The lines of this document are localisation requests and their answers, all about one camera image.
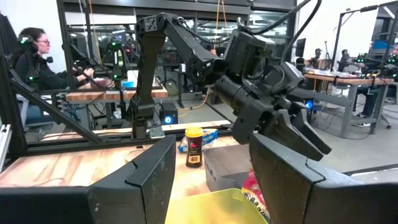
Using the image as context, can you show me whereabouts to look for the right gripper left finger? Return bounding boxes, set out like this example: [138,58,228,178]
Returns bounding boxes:
[88,134,177,224]

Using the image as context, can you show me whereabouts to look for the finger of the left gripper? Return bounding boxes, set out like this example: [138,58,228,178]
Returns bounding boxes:
[289,102,333,156]
[264,108,325,162]

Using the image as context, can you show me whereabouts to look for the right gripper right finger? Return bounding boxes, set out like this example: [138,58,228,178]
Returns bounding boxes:
[248,133,368,224]

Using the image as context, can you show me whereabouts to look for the red white snack bag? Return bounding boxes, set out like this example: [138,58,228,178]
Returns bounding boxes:
[241,167,271,223]

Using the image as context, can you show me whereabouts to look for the blue patterned snack bag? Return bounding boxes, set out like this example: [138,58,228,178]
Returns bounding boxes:
[177,128,220,153]

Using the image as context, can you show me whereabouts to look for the dark jar yellow lid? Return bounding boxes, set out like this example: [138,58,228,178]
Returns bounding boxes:
[185,126,205,169]

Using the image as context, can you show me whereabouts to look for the black computer tower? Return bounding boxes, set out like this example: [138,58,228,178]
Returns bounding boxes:
[303,98,315,124]

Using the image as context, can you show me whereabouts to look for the grey translucent plastic bin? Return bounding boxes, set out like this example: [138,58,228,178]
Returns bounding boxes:
[203,144,253,192]

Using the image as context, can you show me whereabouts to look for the wooden table grey legs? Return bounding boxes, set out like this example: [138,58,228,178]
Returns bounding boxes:
[303,70,396,138]

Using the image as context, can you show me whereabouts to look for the yellow translucent plastic bin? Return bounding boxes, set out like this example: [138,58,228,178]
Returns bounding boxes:
[164,188,270,224]

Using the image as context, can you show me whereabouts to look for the black monitor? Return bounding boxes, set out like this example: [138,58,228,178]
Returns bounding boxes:
[295,37,307,58]

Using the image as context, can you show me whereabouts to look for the black computer blue light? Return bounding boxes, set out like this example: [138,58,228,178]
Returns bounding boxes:
[160,102,178,125]

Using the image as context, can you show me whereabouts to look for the background robot arms green lights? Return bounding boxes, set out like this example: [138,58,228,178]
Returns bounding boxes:
[354,51,398,78]

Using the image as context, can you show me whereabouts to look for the wooden background workbench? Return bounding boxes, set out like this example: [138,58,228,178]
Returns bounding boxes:
[65,83,169,102]

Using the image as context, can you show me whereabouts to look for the black framed glass partition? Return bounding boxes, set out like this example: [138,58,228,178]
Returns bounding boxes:
[55,0,298,94]

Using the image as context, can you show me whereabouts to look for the silver aluminium extrusion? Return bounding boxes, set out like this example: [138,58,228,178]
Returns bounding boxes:
[0,124,12,172]

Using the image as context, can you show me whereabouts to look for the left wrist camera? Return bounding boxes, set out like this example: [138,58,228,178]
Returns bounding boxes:
[269,61,306,96]

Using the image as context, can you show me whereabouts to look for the silver metal bracket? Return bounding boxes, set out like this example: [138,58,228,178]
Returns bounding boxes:
[148,125,166,140]

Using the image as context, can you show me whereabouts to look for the yellow hanging cable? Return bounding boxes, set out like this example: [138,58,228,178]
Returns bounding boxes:
[177,0,230,118]

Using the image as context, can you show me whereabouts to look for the black background rig frame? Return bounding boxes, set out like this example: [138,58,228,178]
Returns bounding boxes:
[330,1,398,72]

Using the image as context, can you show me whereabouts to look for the black aluminium table frame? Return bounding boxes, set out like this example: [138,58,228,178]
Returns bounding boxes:
[0,12,249,156]

